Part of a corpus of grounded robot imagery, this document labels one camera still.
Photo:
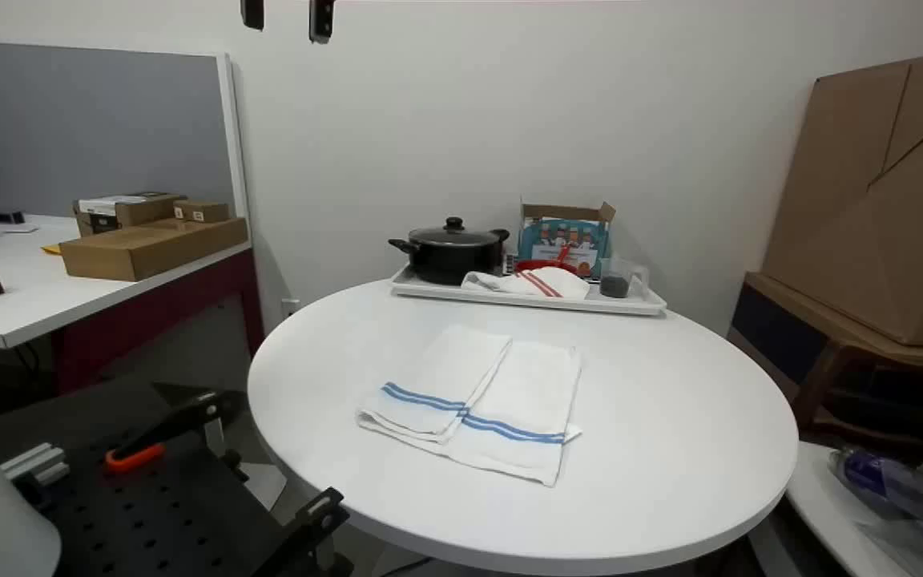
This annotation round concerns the white towel with blue stripes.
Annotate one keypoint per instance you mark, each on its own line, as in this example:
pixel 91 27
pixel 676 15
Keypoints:
pixel 504 404

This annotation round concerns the open small cardboard box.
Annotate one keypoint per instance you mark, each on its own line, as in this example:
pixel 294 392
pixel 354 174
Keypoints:
pixel 137 211

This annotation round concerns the small dark grey block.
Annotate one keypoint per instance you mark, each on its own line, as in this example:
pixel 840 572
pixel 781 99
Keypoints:
pixel 618 287

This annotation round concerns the white desk with maroon side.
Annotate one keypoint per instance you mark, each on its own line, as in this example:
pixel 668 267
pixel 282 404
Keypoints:
pixel 45 293

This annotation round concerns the small closed cardboard box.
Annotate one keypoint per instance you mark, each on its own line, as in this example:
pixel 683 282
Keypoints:
pixel 203 212

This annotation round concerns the black perforated breadboard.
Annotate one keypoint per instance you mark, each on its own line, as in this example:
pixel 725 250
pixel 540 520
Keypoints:
pixel 152 524

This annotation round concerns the black screw clamp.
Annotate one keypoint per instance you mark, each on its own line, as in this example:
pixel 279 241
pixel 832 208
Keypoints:
pixel 319 517

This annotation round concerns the flat brown cardboard box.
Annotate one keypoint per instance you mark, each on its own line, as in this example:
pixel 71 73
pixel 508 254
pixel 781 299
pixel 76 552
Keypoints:
pixel 152 250

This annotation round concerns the white flat panel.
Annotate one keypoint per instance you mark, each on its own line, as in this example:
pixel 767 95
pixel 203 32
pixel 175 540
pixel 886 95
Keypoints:
pixel 834 517

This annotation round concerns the black pot with lid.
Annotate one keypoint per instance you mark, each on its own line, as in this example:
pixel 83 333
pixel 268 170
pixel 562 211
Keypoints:
pixel 449 257

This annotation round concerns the open carton with blue print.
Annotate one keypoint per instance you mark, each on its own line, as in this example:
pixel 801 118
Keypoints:
pixel 568 234

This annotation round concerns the silver aluminium bracket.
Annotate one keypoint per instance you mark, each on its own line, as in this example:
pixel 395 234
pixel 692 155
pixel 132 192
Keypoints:
pixel 37 462

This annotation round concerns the white rectangular tray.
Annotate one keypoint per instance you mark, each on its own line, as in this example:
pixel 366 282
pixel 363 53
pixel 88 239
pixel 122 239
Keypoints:
pixel 633 304

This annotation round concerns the grey partition panel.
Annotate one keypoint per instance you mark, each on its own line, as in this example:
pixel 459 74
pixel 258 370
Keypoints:
pixel 79 131

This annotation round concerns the large brown cardboard box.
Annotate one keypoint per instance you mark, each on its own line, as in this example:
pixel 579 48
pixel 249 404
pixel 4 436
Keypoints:
pixel 888 234

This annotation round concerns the white cloth with red stripes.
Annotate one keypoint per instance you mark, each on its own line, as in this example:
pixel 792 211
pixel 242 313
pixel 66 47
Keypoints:
pixel 560 282

